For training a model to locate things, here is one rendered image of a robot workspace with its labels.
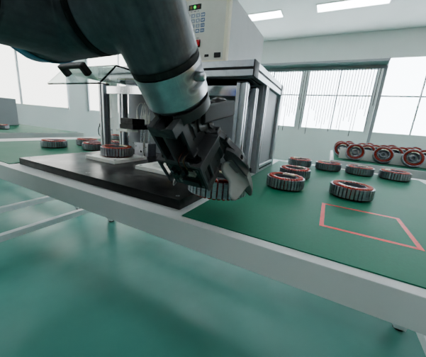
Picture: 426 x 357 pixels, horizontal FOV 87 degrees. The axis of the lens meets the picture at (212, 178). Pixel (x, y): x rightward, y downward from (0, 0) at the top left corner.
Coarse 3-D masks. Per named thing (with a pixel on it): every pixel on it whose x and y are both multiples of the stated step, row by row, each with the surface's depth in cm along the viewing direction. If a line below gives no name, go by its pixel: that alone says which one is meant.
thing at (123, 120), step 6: (120, 120) 86; (126, 120) 84; (132, 120) 83; (138, 120) 85; (144, 120) 88; (120, 126) 86; (126, 126) 85; (132, 126) 83; (138, 126) 86; (144, 126) 88; (144, 132) 94
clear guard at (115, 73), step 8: (72, 72) 68; (80, 72) 67; (96, 72) 63; (104, 72) 62; (112, 72) 72; (120, 72) 71; (128, 72) 70; (56, 80) 68; (64, 80) 67; (72, 80) 65; (80, 80) 63; (88, 80) 62; (96, 80) 60; (112, 80) 88; (120, 80) 87; (128, 80) 85
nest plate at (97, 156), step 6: (90, 156) 79; (96, 156) 80; (102, 156) 80; (132, 156) 85; (138, 156) 86; (144, 156) 87; (108, 162) 75; (114, 162) 74; (120, 162) 76; (126, 162) 78
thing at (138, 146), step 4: (136, 144) 94; (140, 144) 93; (148, 144) 92; (152, 144) 94; (136, 148) 95; (140, 148) 94; (148, 148) 92; (152, 148) 94; (136, 152) 95; (140, 152) 94; (148, 152) 92; (152, 152) 95; (148, 156) 93; (152, 156) 95
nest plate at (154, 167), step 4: (140, 164) 71; (144, 164) 71; (148, 164) 72; (152, 164) 72; (156, 164) 73; (164, 164) 74; (136, 168) 70; (140, 168) 69; (144, 168) 68; (148, 168) 67; (152, 168) 67; (156, 168) 68; (160, 168) 68; (168, 168) 69; (152, 172) 67; (156, 172) 66; (160, 172) 66; (168, 172) 64
